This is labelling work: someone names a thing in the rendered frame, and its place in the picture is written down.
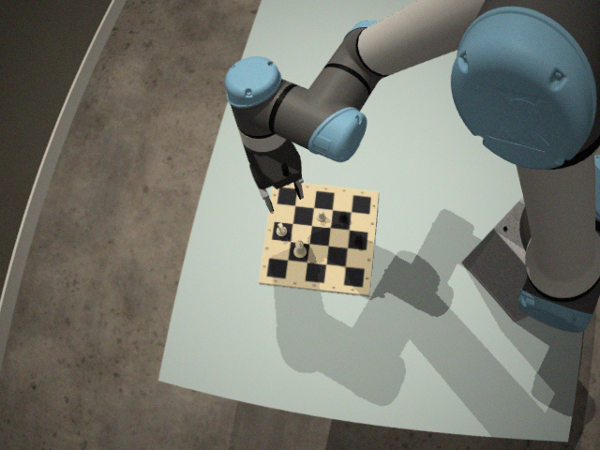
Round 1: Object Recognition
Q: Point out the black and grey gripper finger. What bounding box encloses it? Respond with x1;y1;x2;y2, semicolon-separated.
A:
259;189;274;213
293;178;304;200

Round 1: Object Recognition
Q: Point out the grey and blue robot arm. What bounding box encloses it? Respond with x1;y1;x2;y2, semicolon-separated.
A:
225;0;600;333

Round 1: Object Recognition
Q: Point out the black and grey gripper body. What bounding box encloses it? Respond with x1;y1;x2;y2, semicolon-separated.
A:
238;129;302;189

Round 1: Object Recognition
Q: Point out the white chess king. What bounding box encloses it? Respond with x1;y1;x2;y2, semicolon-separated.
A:
293;241;307;258

